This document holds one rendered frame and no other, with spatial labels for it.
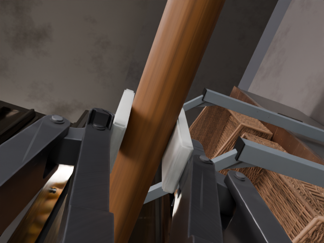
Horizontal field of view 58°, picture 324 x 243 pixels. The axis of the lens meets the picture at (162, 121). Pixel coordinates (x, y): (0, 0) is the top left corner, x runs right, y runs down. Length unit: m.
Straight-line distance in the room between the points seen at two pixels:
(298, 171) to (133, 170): 0.57
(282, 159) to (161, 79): 0.55
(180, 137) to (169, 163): 0.02
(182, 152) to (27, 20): 3.26
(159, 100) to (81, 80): 3.15
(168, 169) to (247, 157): 0.51
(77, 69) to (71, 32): 0.39
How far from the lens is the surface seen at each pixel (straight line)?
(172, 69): 0.16
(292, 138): 1.21
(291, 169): 0.71
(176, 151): 0.16
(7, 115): 1.89
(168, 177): 0.16
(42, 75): 3.43
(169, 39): 0.16
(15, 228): 0.92
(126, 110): 0.17
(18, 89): 3.58
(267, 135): 1.33
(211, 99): 1.10
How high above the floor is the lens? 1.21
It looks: 8 degrees down
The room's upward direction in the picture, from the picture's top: 72 degrees counter-clockwise
